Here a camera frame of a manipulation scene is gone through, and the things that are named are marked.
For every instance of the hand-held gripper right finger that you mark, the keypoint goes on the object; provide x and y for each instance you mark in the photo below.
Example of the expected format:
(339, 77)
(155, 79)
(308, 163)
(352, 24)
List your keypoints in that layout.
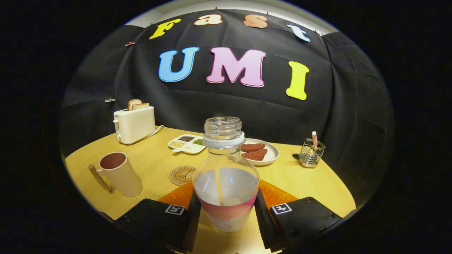
(263, 222)

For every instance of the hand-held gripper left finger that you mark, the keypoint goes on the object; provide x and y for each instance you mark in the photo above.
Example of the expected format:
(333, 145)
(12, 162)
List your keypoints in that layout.
(190, 225)

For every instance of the round wooden coaster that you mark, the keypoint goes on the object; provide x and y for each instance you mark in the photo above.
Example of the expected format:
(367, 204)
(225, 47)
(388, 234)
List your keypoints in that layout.
(180, 175)

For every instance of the clear juice bottle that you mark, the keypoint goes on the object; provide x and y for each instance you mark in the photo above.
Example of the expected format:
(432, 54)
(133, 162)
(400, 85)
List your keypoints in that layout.
(226, 183)

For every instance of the wooden table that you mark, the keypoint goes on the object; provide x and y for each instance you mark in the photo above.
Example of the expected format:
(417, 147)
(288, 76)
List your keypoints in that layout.
(310, 190)

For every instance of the red meat patty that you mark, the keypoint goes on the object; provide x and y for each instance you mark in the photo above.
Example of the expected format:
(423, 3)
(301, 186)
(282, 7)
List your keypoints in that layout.
(256, 155)
(253, 147)

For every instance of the white round plate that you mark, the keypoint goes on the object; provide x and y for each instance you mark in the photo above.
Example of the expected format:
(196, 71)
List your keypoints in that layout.
(272, 154)

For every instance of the white divided dish with grains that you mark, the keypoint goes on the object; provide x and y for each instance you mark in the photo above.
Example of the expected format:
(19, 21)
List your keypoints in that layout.
(190, 149)

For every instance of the pink striped straw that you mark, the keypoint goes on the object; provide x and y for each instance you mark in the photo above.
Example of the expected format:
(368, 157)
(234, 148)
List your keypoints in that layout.
(314, 138)

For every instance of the white toaster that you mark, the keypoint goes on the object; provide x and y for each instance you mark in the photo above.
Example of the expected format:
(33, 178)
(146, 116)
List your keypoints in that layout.
(136, 123)

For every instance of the toast slice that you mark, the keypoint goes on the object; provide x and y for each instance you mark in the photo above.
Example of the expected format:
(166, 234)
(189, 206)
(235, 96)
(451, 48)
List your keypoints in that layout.
(133, 102)
(141, 106)

